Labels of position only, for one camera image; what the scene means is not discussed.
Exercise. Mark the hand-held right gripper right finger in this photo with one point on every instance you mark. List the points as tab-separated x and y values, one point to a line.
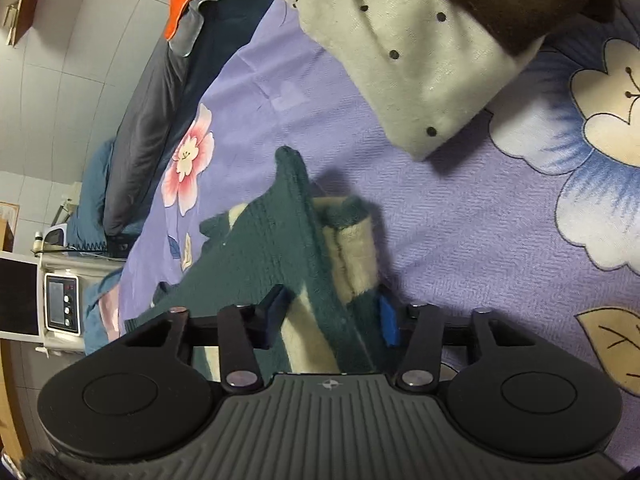
389	322

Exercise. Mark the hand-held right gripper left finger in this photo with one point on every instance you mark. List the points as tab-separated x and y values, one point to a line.
272	317

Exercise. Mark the green cream checkered sweater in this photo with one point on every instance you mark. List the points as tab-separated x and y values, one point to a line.
260	260

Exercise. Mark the purple floral bedsheet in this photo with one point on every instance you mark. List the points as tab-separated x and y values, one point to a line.
450	240

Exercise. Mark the white electric heater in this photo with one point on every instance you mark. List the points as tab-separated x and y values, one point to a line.
62	300

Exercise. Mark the white framed dark panel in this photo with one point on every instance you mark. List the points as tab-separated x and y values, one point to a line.
17	295

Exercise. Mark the cream dotted garment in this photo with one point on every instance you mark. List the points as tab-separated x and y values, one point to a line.
415	60

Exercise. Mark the dark blue blanket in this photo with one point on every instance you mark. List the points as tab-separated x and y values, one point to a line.
220	55

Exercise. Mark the wooden cabinet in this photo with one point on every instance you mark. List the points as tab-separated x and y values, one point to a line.
7	225

